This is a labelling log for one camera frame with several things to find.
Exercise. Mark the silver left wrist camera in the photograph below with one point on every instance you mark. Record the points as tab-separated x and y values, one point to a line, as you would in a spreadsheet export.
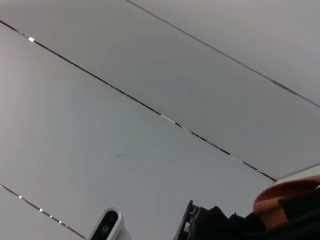
110	225

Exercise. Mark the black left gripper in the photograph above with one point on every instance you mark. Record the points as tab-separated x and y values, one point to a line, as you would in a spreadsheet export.
187	222

